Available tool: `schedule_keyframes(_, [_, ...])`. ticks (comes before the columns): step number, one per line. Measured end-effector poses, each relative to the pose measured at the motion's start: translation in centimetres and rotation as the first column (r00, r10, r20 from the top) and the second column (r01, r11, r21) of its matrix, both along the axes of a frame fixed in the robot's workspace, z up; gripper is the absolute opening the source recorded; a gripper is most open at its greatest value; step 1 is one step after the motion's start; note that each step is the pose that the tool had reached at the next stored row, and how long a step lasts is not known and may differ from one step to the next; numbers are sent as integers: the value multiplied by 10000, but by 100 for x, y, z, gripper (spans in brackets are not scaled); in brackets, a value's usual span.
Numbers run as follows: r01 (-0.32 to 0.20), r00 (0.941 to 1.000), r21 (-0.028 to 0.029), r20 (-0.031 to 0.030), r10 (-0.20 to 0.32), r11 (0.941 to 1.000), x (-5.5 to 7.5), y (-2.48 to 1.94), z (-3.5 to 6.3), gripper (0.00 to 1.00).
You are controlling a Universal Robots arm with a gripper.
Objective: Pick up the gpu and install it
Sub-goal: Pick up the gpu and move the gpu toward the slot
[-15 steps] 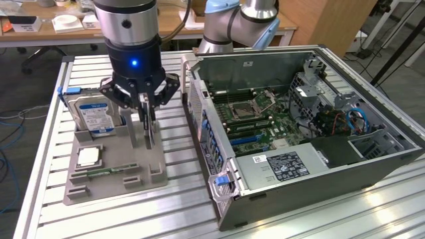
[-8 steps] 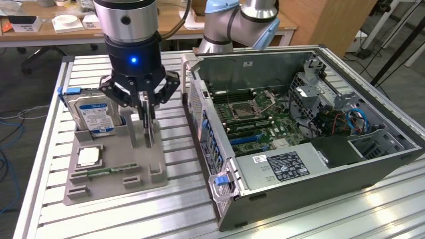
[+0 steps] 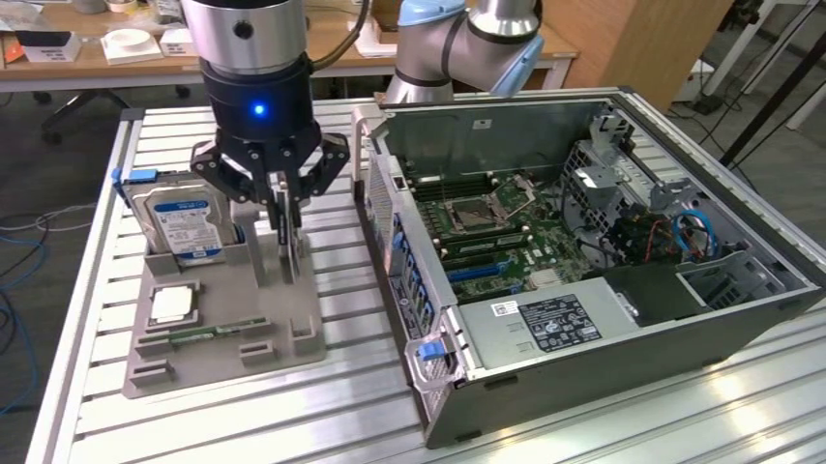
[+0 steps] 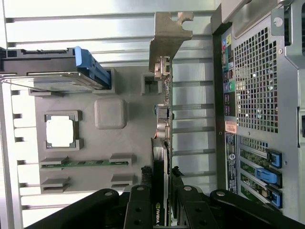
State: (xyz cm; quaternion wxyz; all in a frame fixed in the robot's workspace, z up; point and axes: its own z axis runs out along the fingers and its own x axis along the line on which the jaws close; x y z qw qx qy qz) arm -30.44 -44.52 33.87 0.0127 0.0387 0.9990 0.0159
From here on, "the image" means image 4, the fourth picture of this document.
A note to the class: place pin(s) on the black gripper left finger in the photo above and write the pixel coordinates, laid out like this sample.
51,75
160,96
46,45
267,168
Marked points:
95,210

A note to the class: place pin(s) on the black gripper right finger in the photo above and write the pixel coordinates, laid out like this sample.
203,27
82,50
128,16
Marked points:
238,212

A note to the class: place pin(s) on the blue slot cover clip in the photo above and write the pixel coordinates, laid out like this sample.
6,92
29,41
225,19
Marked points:
275,198
275,158
268,176

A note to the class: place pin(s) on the green RAM stick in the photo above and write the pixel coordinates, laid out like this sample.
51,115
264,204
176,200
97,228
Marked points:
83,163

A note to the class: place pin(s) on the grey plastic parts rack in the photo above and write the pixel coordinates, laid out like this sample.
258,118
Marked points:
104,143

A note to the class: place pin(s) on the silver CPU chip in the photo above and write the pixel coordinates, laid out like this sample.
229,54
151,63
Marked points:
60,131

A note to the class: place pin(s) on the black open PC case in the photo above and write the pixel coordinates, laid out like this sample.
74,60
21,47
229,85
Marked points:
290,119

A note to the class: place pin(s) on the hard disk with blue caddy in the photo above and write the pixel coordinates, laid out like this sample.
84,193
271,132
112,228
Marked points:
47,62

